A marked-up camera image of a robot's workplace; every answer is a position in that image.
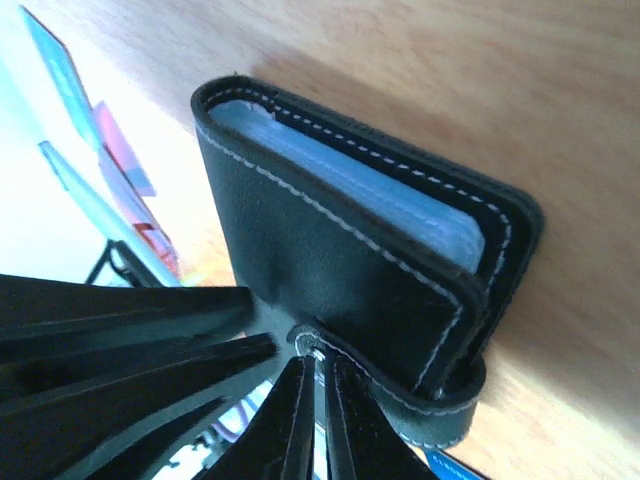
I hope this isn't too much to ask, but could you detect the blue VIP card left pile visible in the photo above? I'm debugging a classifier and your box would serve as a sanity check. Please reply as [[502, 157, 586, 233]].
[[425, 450, 488, 480]]

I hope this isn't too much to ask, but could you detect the large red card left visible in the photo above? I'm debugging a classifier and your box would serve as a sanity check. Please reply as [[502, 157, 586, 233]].
[[98, 147, 180, 281]]

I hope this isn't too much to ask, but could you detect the small red card left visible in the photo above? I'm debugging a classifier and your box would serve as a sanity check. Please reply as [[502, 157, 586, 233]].
[[93, 101, 157, 197]]

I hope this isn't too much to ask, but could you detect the black leather card holder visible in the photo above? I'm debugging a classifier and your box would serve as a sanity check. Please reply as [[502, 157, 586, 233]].
[[191, 75, 544, 449]]

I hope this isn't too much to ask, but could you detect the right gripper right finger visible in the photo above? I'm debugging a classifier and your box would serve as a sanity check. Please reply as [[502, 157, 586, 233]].
[[324, 354, 436, 480]]

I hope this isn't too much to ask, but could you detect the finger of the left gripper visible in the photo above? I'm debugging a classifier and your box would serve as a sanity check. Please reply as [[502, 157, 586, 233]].
[[1, 334, 278, 479], [1, 275, 254, 355]]

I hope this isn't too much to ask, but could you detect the blue card left group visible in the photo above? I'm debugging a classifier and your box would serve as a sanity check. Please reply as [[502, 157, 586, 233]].
[[19, 6, 103, 150]]

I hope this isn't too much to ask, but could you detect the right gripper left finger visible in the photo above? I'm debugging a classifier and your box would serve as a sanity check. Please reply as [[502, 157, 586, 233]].
[[199, 356, 315, 480]]

